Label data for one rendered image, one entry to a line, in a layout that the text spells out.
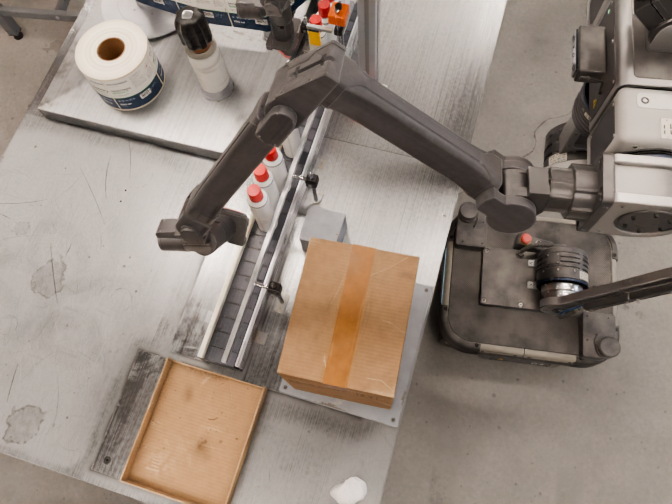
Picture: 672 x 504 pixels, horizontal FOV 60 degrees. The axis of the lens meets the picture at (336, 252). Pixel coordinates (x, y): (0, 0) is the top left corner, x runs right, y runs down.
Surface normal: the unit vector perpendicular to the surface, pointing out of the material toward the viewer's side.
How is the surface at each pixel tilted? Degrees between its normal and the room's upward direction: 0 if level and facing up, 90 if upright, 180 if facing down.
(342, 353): 0
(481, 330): 0
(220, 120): 0
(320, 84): 75
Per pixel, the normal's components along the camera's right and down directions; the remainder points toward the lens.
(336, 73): 0.55, -0.40
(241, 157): -0.19, 0.80
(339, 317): -0.06, -0.34
